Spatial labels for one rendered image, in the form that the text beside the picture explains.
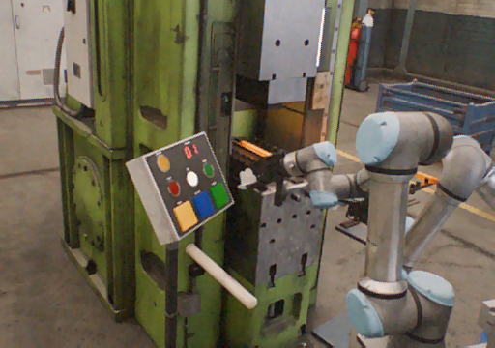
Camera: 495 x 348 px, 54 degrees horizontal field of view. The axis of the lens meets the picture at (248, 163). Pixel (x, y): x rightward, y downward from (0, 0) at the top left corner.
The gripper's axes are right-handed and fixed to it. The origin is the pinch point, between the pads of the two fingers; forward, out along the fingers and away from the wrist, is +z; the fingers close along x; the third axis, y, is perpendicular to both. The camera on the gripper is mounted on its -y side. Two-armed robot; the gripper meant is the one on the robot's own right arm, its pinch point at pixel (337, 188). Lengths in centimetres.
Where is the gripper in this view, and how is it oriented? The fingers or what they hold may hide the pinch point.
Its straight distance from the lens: 187.2
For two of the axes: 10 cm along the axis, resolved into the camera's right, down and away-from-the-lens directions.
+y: -0.7, 9.4, 3.4
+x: 8.0, -1.5, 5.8
